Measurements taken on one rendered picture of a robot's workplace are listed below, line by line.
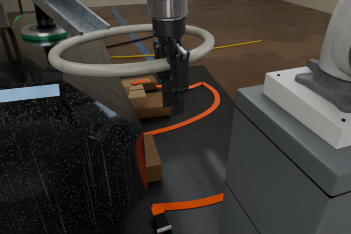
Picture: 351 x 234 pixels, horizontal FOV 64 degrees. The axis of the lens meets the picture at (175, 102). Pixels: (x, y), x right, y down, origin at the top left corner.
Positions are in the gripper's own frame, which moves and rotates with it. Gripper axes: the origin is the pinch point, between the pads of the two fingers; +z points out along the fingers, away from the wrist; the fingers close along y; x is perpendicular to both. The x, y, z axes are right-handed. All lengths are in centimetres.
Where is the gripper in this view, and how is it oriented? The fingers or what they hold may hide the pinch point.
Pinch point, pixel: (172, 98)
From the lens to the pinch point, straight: 71.5
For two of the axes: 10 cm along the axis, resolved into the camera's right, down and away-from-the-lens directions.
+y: -5.1, -3.7, 7.8
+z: 0.4, 8.9, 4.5
